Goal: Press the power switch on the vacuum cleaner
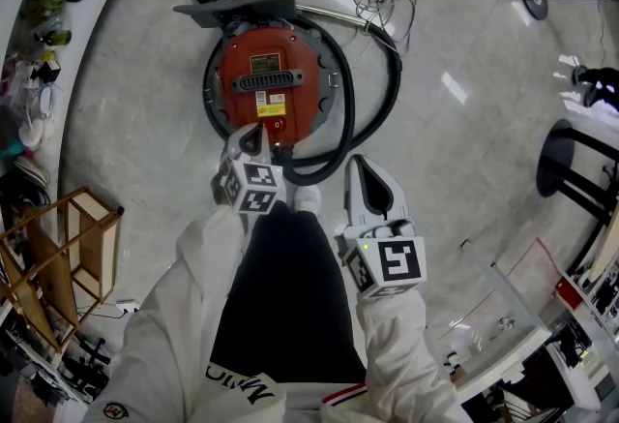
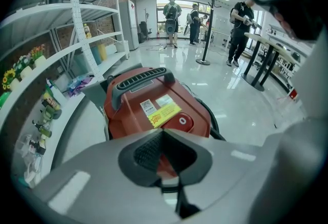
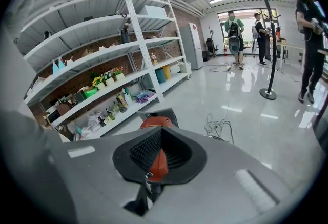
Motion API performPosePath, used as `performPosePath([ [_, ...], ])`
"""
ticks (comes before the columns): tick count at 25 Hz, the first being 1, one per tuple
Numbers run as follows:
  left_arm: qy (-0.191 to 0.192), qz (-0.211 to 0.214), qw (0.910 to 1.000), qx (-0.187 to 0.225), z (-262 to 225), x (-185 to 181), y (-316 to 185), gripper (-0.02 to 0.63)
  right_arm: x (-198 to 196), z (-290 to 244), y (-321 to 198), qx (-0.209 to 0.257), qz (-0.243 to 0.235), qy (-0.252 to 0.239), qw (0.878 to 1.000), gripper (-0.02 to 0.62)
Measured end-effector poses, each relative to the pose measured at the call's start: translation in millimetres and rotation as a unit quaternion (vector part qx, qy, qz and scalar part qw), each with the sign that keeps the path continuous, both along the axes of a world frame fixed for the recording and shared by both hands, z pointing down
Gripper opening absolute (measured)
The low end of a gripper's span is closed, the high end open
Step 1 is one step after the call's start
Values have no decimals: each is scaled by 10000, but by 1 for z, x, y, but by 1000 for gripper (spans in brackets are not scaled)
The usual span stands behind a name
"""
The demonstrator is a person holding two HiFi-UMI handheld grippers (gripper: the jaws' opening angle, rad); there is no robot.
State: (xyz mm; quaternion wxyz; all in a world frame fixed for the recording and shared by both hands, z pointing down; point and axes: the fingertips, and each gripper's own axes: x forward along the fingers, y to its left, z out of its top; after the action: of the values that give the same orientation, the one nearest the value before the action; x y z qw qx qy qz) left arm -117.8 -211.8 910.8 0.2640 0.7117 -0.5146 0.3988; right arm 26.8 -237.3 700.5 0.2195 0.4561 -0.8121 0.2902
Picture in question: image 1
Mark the round beige table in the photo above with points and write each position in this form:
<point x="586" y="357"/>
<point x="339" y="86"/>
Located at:
<point x="556" y="160"/>

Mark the person's leg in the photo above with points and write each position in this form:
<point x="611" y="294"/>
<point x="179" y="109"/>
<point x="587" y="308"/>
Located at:
<point x="285" y="290"/>

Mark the person's white shoe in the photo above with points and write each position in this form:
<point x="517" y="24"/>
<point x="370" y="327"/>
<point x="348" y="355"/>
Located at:
<point x="307" y="198"/>

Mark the red vacuum cleaner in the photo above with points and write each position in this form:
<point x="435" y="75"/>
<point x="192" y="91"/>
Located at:
<point x="271" y="48"/>

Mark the wooden rack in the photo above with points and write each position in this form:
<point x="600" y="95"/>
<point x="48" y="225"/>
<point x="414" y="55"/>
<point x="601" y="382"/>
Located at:
<point x="58" y="261"/>

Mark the dark green bottle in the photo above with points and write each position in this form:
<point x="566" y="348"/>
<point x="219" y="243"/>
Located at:
<point x="55" y="38"/>

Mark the red box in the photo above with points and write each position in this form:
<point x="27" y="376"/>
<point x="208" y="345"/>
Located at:
<point x="573" y="293"/>

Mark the person's torso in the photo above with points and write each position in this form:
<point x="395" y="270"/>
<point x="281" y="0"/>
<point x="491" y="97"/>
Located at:
<point x="159" y="392"/>

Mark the white power strip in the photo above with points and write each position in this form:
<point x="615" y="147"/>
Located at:
<point x="126" y="305"/>

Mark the person's right forearm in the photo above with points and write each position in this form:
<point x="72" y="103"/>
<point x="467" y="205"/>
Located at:
<point x="392" y="339"/>

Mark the white rectangular table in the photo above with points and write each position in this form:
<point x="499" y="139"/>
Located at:
<point x="508" y="310"/>

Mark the wide white metal shelf unit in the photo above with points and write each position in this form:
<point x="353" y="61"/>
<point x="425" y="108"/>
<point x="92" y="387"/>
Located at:
<point x="92" y="9"/>

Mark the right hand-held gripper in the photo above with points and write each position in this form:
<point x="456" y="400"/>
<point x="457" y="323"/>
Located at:
<point x="399" y="261"/>

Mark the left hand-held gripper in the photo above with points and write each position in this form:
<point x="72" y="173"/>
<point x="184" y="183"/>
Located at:
<point x="256" y="184"/>

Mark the person's left forearm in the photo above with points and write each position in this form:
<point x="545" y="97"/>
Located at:
<point x="203" y="256"/>

